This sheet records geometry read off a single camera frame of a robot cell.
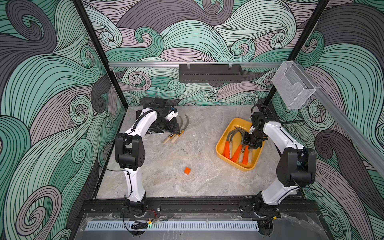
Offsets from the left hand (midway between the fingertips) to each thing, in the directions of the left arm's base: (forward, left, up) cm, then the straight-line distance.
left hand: (173, 128), depth 90 cm
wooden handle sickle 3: (-14, -48, -12) cm, 51 cm away
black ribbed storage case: (-5, +6, +10) cm, 13 cm away
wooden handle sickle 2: (-4, -37, -11) cm, 39 cm away
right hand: (-9, -43, -4) cm, 44 cm away
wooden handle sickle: (+7, -5, -13) cm, 15 cm away
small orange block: (-21, -9, -13) cm, 26 cm away
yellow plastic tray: (-7, -32, -13) cm, 35 cm away
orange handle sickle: (-13, -45, -11) cm, 48 cm away
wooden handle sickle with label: (+3, +1, -12) cm, 12 cm away
